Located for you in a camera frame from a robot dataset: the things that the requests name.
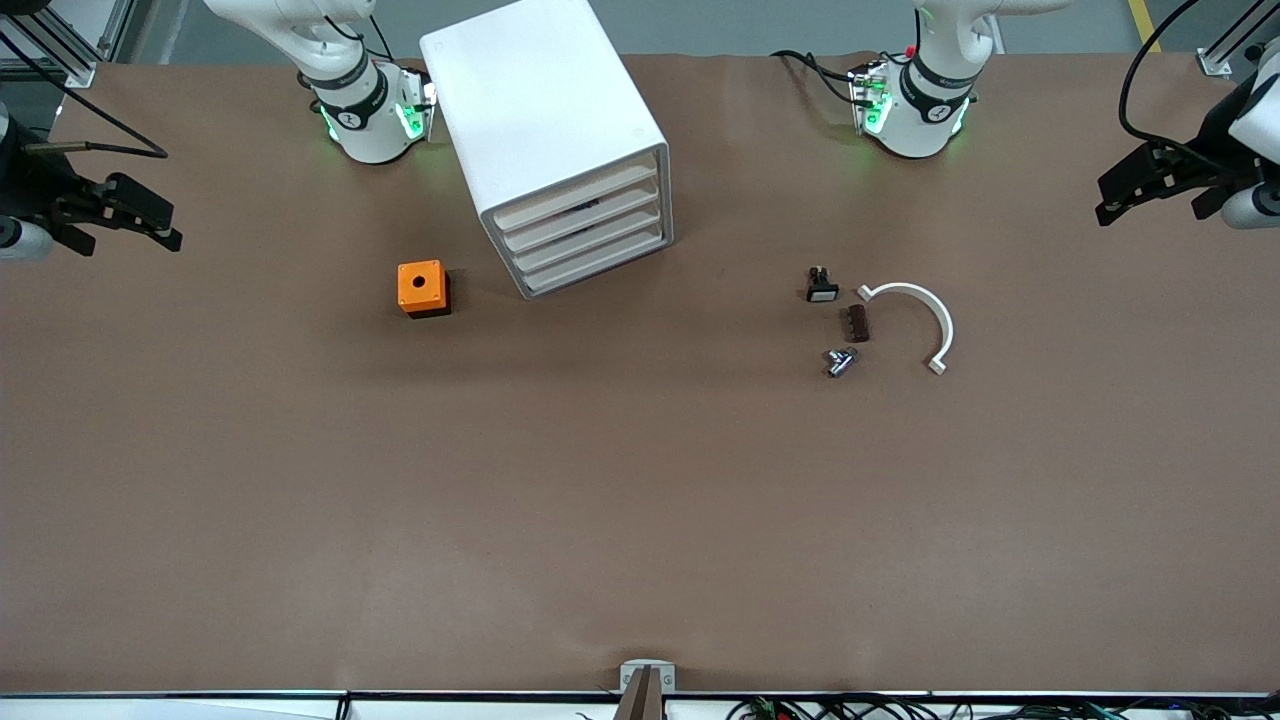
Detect white plastic drawer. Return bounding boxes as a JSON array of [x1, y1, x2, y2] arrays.
[[523, 228, 669, 296], [493, 150, 661, 233], [503, 178, 663, 253], [513, 203, 666, 274]]

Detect white drawer cabinet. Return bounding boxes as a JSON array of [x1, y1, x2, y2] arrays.
[[419, 0, 674, 301]]

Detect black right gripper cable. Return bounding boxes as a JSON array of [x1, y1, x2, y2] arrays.
[[0, 30, 169, 159]]

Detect aluminium frame profile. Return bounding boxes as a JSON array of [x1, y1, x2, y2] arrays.
[[1197, 0, 1280, 79], [0, 0, 136, 89]]

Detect white curved plastic bracket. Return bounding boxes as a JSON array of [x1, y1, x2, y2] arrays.
[[857, 282, 955, 377]]

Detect black right base cable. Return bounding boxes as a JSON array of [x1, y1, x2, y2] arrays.
[[322, 14, 397, 63]]

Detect black base cable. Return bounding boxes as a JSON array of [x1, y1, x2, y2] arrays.
[[770, 49, 863, 107], [322, 14, 397, 63]]

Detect orange button enclosure box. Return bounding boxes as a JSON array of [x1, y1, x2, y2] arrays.
[[397, 260, 452, 320]]

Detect black left base cable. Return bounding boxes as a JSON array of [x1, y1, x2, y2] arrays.
[[770, 49, 863, 107]]

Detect tangled cable bundle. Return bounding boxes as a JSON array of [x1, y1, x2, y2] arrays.
[[728, 695, 1280, 720]]

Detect grey metal mount bracket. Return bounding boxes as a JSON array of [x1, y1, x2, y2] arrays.
[[620, 659, 677, 694]]

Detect brown camera stand post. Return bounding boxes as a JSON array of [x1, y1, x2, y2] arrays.
[[612, 667, 666, 720]]

